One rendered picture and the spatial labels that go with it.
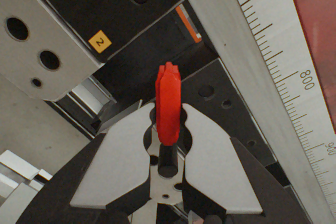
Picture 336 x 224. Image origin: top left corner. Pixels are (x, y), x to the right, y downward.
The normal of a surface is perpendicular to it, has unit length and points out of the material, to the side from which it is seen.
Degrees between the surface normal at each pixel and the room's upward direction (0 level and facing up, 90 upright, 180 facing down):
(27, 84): 90
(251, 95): 90
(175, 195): 90
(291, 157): 90
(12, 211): 0
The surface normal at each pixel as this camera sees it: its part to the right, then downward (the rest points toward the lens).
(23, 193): 0.82, -0.50
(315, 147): -0.02, 0.47
